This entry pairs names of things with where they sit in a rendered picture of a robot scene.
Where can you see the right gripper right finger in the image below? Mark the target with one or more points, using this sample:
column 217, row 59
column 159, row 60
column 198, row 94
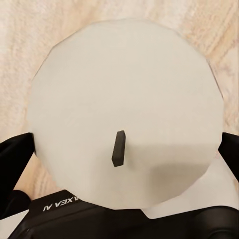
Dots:
column 229, row 150

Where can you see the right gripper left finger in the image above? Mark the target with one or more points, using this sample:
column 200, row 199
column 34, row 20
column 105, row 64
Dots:
column 15, row 154

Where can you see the pillar candle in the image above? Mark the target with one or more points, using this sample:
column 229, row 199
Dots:
column 125, row 114

